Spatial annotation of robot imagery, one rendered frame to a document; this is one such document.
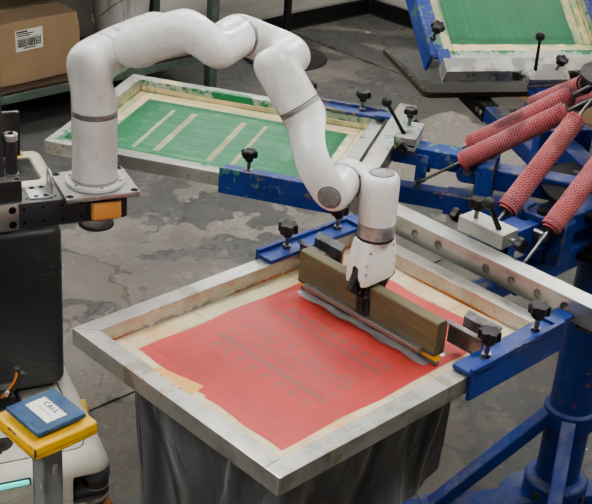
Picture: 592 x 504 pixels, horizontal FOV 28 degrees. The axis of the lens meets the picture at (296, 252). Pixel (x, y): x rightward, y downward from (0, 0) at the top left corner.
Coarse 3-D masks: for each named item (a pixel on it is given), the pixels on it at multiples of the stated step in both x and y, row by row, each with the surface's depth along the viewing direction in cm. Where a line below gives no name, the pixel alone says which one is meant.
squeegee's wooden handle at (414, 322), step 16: (304, 256) 250; (320, 256) 248; (304, 272) 251; (320, 272) 248; (336, 272) 244; (320, 288) 249; (336, 288) 245; (384, 288) 238; (352, 304) 243; (384, 304) 236; (400, 304) 233; (416, 304) 233; (384, 320) 238; (400, 320) 234; (416, 320) 231; (432, 320) 228; (416, 336) 232; (432, 336) 229; (432, 352) 230
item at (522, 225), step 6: (504, 222) 272; (510, 222) 273; (516, 222) 273; (522, 222) 273; (522, 228) 270; (528, 228) 271; (522, 234) 270; (528, 234) 272; (528, 240) 273; (492, 246) 263; (504, 252) 268
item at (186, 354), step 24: (288, 288) 256; (240, 312) 245; (264, 312) 246; (312, 312) 247; (168, 336) 235; (192, 336) 236; (168, 360) 227; (192, 360) 228; (216, 360) 228; (216, 384) 221
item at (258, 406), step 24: (432, 312) 251; (360, 336) 240; (408, 360) 233; (240, 384) 222; (264, 384) 222; (384, 384) 225; (240, 408) 215; (264, 408) 215; (288, 408) 216; (336, 408) 217; (360, 408) 218; (264, 432) 209; (288, 432) 210; (312, 432) 210
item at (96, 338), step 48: (192, 288) 245; (240, 288) 253; (480, 288) 254; (96, 336) 226; (144, 384) 215; (432, 384) 220; (192, 432) 207; (240, 432) 202; (336, 432) 204; (384, 432) 209; (288, 480) 194
